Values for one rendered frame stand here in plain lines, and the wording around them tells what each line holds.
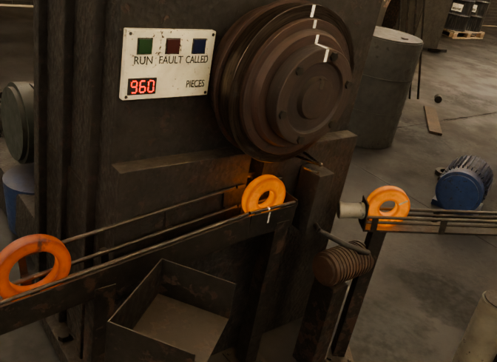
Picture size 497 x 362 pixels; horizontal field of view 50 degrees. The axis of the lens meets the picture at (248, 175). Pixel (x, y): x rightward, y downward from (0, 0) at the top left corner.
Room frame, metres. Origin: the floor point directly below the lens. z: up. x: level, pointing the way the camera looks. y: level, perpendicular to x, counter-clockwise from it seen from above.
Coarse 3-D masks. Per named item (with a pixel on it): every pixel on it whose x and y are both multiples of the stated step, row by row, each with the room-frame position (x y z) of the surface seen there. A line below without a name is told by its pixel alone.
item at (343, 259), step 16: (320, 256) 1.58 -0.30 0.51; (336, 256) 1.57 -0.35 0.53; (352, 256) 1.60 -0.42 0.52; (368, 256) 1.64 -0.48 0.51; (320, 272) 1.56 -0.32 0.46; (336, 272) 1.53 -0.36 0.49; (352, 272) 1.57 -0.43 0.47; (320, 288) 1.58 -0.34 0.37; (336, 288) 1.56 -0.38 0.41; (320, 304) 1.57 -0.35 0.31; (336, 304) 1.57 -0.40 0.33; (304, 320) 1.61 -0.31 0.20; (320, 320) 1.55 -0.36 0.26; (336, 320) 1.59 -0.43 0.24; (304, 336) 1.59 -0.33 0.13; (320, 336) 1.54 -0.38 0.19; (304, 352) 1.58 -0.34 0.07; (320, 352) 1.57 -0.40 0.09
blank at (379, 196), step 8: (376, 192) 1.66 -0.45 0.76; (384, 192) 1.66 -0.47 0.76; (392, 192) 1.66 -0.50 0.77; (400, 192) 1.67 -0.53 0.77; (368, 200) 1.67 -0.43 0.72; (376, 200) 1.66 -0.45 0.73; (384, 200) 1.66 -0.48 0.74; (392, 200) 1.66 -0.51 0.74; (400, 200) 1.67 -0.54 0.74; (408, 200) 1.67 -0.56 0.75; (376, 208) 1.66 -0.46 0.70; (400, 208) 1.67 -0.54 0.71; (408, 208) 1.67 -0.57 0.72; (384, 224) 1.66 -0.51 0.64; (392, 224) 1.67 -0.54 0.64
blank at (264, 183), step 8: (264, 176) 1.51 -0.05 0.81; (272, 176) 1.52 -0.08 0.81; (248, 184) 1.49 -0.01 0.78; (256, 184) 1.47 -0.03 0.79; (264, 184) 1.49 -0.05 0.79; (272, 184) 1.51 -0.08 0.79; (280, 184) 1.53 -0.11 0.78; (248, 192) 1.46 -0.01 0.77; (256, 192) 1.47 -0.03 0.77; (272, 192) 1.52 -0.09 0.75; (280, 192) 1.53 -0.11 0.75; (248, 200) 1.45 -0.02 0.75; (256, 200) 1.47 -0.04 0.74; (272, 200) 1.52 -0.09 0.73; (280, 200) 1.53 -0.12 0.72; (248, 208) 1.46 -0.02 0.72; (256, 208) 1.48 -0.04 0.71
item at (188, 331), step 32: (160, 288) 1.11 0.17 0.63; (192, 288) 1.09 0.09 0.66; (224, 288) 1.07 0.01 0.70; (128, 320) 0.95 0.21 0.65; (160, 320) 1.02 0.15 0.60; (192, 320) 1.04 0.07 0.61; (224, 320) 1.06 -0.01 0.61; (128, 352) 0.84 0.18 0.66; (160, 352) 0.83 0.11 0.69; (192, 352) 0.81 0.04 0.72
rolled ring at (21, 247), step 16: (16, 240) 1.01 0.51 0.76; (32, 240) 1.02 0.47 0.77; (48, 240) 1.04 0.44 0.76; (0, 256) 0.98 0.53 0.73; (16, 256) 0.99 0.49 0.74; (64, 256) 1.06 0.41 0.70; (0, 272) 0.96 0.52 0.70; (64, 272) 1.06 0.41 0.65; (0, 288) 0.96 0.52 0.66; (16, 288) 1.00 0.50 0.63; (32, 288) 1.02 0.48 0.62; (48, 288) 1.04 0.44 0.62
